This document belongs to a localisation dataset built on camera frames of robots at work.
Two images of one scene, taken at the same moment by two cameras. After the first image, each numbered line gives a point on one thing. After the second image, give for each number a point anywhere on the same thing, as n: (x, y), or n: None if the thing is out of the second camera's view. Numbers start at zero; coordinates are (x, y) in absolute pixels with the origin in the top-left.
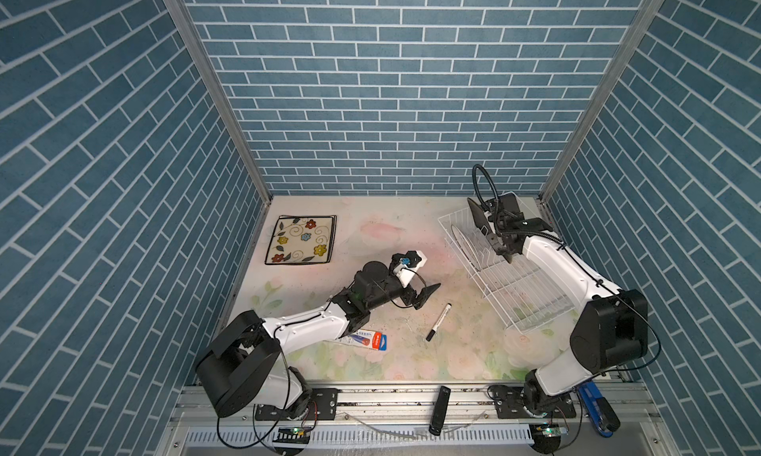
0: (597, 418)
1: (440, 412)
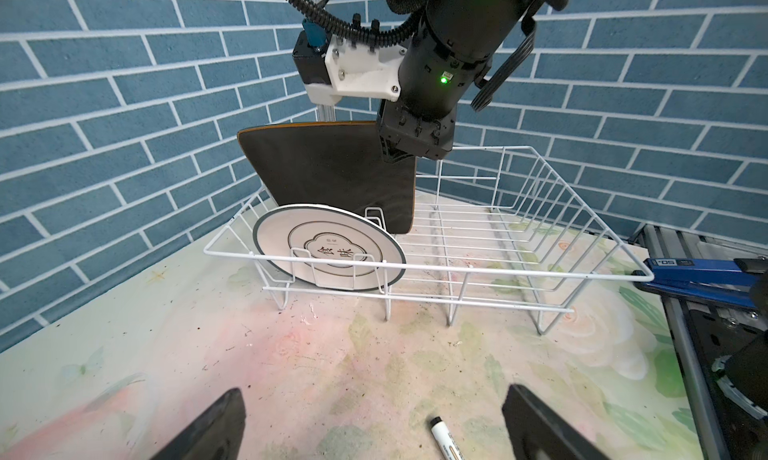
0: (740, 282)
1: None
